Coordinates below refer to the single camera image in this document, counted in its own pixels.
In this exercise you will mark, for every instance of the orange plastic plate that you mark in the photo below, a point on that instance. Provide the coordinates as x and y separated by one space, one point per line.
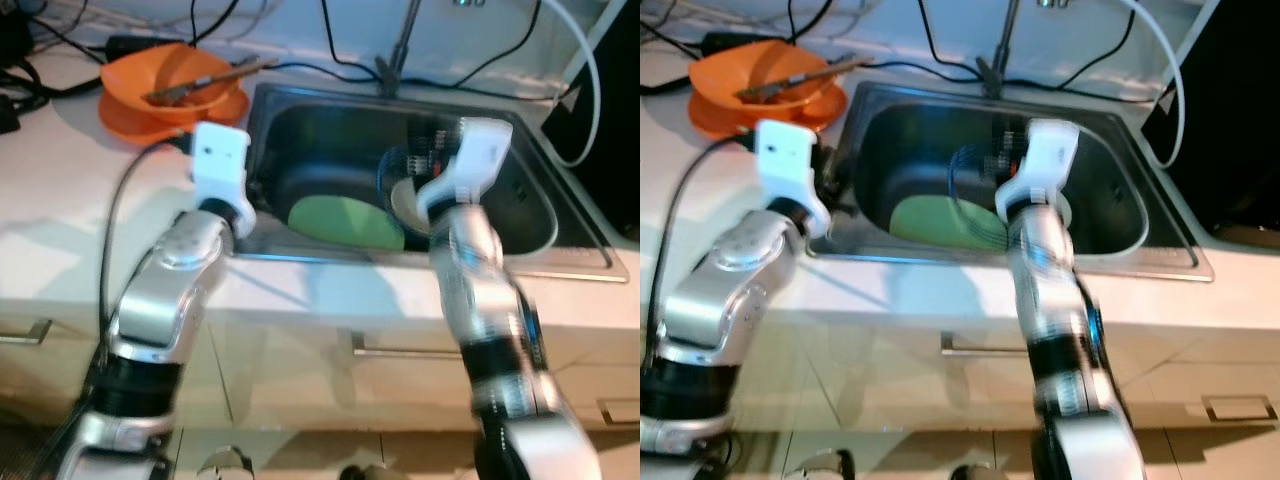
720 125
130 128

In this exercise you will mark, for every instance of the orange plastic bowl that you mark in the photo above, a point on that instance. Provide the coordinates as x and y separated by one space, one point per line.
135 75
720 72

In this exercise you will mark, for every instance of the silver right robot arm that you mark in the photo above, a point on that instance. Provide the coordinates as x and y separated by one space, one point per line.
480 300
1050 300

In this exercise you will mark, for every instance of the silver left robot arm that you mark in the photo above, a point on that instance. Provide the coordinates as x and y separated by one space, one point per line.
160 290
720 300

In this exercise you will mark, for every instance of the white kitchen cabinet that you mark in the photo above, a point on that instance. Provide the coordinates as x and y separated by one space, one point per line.
900 390
300 380

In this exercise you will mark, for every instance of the white bowl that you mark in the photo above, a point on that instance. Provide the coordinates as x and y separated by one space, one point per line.
1062 212
405 205

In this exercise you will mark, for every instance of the stainless steel sink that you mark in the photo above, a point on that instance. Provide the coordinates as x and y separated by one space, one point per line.
920 140
330 150

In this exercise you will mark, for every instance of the green plate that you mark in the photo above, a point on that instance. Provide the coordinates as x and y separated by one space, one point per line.
340 225
940 225

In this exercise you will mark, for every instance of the dark metal faucet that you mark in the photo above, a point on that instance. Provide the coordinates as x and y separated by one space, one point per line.
400 40
1000 40

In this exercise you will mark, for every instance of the black power adapter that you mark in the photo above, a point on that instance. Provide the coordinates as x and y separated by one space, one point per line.
140 45
730 43

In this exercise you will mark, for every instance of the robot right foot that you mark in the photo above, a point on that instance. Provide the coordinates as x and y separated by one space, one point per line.
375 472
975 472

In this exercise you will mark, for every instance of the black power strip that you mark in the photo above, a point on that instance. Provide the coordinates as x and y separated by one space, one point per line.
8 110

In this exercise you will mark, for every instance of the black box device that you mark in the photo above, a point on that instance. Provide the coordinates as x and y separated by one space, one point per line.
12 40

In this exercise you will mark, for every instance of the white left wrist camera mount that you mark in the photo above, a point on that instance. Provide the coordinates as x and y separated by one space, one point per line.
785 160
220 160

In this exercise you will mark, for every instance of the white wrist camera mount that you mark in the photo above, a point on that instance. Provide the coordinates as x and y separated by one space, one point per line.
220 160
785 160
480 160
1045 160

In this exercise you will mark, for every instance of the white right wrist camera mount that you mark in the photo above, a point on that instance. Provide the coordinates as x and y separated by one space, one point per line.
1045 160
480 160

